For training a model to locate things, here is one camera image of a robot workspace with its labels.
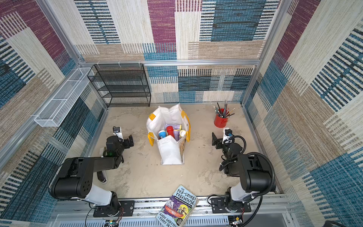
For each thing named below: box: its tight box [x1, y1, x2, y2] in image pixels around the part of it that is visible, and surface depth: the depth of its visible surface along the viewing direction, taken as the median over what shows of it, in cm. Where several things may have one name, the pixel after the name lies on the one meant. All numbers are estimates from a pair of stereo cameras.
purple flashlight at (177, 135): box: [173, 129, 181, 142], surface depth 95 cm
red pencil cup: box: [214, 108, 230, 129], surface depth 104 cm
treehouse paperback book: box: [155, 184, 199, 227], surface depth 73 cm
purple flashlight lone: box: [179, 129, 187, 138], surface depth 89 cm
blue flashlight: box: [158, 130, 167, 139], surface depth 91 cm
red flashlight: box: [166, 125, 175, 139], surface depth 95 cm
